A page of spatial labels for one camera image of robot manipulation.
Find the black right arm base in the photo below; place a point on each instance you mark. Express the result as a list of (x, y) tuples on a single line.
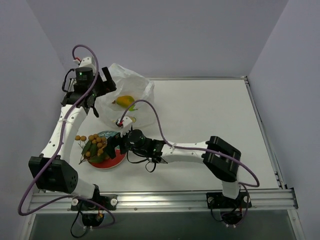
[(228, 211)]

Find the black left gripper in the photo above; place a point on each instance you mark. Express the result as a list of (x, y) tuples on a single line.
[(100, 88)]

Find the fake longan bunch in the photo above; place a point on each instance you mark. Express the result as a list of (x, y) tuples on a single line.
[(92, 148)]

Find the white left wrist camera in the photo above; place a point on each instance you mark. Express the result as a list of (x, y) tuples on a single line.
[(86, 62)]

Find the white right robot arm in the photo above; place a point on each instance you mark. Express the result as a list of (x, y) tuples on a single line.
[(220, 157)]

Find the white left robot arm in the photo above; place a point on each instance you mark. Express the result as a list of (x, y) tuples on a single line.
[(51, 169)]

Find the white plastic bag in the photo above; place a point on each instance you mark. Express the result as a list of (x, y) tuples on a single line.
[(128, 83)]

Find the aluminium front rail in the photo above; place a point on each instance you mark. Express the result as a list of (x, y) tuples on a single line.
[(172, 201)]

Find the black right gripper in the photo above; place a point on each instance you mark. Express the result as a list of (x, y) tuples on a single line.
[(117, 144)]

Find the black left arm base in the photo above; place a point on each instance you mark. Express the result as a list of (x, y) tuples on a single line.
[(96, 212)]

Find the red and teal plate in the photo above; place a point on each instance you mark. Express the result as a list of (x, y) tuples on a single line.
[(109, 163)]

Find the green fake starfruit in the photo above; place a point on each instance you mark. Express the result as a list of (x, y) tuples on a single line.
[(132, 107)]

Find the yellow fake mango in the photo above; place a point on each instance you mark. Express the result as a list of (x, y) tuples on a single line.
[(125, 101)]

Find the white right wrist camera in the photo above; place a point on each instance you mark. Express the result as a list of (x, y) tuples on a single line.
[(124, 125)]

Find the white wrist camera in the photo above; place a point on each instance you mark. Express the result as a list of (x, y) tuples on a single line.
[(124, 125), (86, 62)]

